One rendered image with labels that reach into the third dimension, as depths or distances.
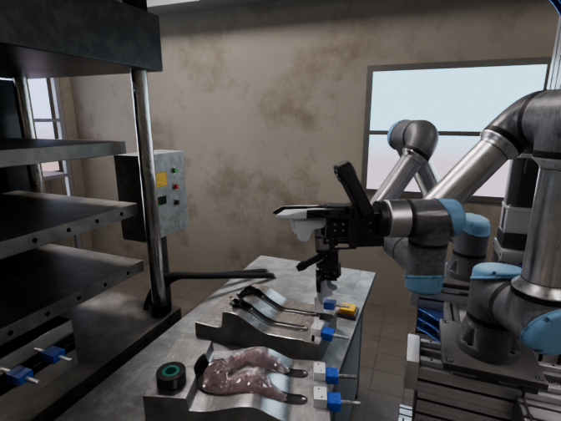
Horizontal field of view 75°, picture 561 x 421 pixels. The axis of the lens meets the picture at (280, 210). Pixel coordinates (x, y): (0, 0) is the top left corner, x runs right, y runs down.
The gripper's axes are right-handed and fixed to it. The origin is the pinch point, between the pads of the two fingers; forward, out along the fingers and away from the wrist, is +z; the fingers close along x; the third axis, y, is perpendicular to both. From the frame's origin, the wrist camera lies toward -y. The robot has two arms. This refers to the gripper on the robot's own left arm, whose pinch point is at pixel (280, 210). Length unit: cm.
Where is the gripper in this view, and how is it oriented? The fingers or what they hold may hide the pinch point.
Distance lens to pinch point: 69.2
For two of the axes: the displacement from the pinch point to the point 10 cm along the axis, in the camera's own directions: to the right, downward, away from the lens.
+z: -10.0, 0.2, -0.8
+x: -0.9, -1.1, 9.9
